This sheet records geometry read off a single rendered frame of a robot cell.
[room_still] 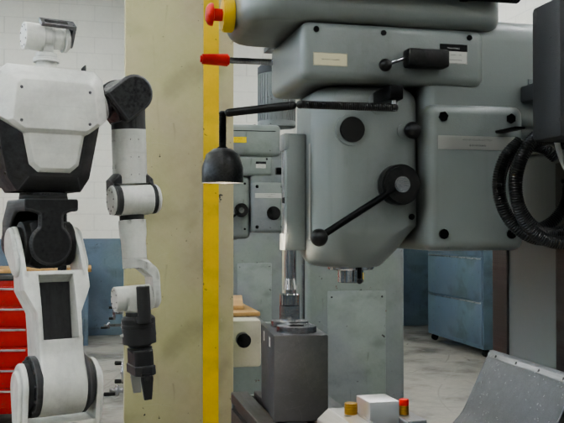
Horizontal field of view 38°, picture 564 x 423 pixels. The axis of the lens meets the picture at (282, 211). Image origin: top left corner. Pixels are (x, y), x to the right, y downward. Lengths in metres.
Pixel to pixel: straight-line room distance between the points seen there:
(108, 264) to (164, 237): 7.28
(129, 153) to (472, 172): 1.00
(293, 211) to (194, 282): 1.76
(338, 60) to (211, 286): 1.91
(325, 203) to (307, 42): 0.28
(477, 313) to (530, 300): 7.19
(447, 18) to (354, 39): 0.17
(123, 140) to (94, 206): 8.28
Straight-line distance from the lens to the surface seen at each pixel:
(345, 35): 1.42
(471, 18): 1.51
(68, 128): 2.04
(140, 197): 2.14
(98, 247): 10.43
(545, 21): 1.33
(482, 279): 8.75
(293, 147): 1.47
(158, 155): 3.18
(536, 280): 1.66
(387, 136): 1.45
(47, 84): 2.04
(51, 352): 1.98
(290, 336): 1.79
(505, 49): 1.55
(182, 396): 3.25
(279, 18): 1.41
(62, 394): 1.98
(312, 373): 1.81
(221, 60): 1.58
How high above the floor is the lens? 1.39
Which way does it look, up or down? 1 degrees up
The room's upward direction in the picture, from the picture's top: straight up
